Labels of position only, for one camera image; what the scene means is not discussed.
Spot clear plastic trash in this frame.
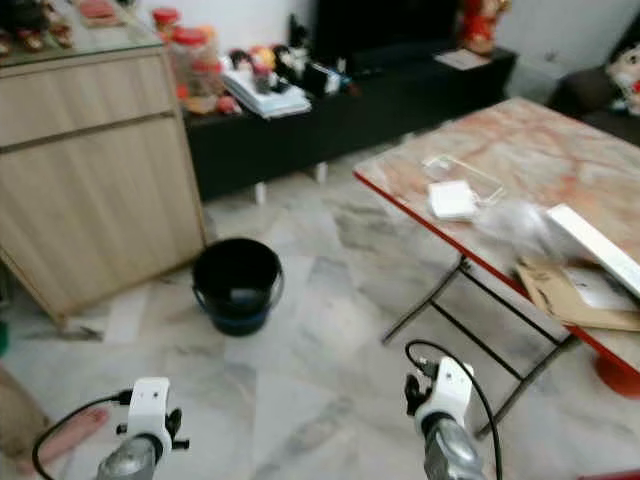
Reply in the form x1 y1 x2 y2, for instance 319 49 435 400
475 197 561 259

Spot person bare foot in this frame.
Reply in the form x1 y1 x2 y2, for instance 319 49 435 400
20 405 111 476

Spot person leg khaki trousers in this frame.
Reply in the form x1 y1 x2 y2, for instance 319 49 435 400
0 395 51 467

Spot black plastic bucket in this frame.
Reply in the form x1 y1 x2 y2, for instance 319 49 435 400
192 238 285 337

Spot brown cardboard envelope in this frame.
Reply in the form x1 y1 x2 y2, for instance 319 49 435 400
515 257 640 334

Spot small white box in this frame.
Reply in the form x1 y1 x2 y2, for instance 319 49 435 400
426 180 479 223

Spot round red stool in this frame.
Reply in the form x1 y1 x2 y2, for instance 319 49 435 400
593 352 640 401

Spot red plastic stool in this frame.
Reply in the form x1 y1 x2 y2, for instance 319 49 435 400
577 470 640 480

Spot clear plastic sheet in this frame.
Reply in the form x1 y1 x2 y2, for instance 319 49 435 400
420 153 506 206

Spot long white box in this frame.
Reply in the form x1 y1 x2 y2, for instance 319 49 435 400
545 203 640 299

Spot light wooden cabinet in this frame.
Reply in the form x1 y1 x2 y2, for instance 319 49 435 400
0 25 209 326

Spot marble top folding table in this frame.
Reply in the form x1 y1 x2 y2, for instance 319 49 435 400
353 97 640 439

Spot black low TV console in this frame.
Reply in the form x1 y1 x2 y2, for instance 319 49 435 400
185 45 519 201

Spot small white card stand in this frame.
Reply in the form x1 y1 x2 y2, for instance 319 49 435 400
308 60 346 96

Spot white book stack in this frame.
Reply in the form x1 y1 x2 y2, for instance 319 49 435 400
222 70 313 119

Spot white paper sheet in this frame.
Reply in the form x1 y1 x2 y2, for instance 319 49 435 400
435 48 493 71

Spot black sofa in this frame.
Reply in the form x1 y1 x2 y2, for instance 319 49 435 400
550 35 640 146

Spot black white doll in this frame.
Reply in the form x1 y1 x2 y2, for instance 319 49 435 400
272 25 311 81

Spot yellow red doll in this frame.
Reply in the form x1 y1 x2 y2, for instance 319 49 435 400
250 45 279 93

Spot large red lid jar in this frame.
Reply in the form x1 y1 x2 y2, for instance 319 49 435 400
172 28 223 113

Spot black television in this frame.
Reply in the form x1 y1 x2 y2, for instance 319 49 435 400
310 0 461 73

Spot red figurine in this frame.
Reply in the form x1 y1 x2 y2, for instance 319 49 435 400
457 0 511 56

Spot small black haired doll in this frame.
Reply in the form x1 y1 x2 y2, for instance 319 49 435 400
228 48 256 77

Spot cartoon plush pillow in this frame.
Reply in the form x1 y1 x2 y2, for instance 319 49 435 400
605 45 640 116

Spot small red lid jar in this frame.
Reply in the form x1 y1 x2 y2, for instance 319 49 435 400
152 7 183 51

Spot flat red tray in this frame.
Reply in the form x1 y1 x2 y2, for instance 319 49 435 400
75 0 129 29

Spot brown figurine group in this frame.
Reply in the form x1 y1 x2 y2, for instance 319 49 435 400
0 0 73 53

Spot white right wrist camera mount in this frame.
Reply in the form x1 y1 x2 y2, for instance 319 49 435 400
415 357 475 433

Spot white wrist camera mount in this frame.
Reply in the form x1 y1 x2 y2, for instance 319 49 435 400
415 357 475 433
128 377 171 446

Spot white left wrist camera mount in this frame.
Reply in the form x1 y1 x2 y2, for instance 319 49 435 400
128 377 171 446

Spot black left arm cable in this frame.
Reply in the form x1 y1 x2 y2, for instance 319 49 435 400
32 392 133 480

